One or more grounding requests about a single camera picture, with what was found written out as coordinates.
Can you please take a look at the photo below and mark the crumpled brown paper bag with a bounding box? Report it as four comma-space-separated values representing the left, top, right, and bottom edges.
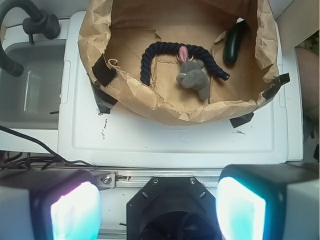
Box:
78, 0, 282, 126

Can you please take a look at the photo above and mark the black octagonal mount plate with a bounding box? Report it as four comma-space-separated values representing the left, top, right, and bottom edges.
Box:
126, 178, 223, 240

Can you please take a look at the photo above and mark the aluminium frame rail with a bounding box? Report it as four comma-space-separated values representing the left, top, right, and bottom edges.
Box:
90, 168, 222, 189

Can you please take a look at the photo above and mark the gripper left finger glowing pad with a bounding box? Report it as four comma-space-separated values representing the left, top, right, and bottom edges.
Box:
0, 169, 102, 240

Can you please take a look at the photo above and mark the white plastic tray lid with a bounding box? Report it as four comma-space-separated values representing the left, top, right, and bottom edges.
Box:
57, 11, 303, 169

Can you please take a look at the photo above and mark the dark green toy cucumber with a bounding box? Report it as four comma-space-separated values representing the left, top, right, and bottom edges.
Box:
223, 20, 248, 65

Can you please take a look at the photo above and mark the dark blue twisted rope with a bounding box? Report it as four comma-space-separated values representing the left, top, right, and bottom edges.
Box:
139, 41, 230, 86

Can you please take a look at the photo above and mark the black tape piece left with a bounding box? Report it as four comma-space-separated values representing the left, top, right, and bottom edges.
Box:
91, 54, 118, 114

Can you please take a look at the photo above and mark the grey toy sink basin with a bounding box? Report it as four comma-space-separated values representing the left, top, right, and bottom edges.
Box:
0, 39, 66, 130

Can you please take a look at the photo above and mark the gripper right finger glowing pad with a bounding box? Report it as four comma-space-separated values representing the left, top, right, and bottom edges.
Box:
215, 163, 320, 240

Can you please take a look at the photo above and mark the black tape piece right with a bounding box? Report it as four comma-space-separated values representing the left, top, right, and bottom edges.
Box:
229, 72, 290, 129

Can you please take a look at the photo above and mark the black tape piece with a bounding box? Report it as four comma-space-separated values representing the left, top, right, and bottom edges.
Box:
229, 72, 290, 129
91, 54, 118, 114

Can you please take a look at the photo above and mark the grey plush bunny toy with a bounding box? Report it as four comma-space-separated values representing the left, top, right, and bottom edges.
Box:
176, 45, 210, 101

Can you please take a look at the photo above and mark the black cable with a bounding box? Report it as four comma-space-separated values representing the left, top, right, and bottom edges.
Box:
0, 125, 95, 168

